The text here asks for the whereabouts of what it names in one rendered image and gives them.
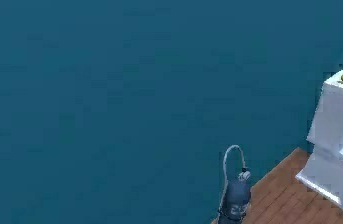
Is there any white shelf unit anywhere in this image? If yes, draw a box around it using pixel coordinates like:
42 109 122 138
295 55 343 224

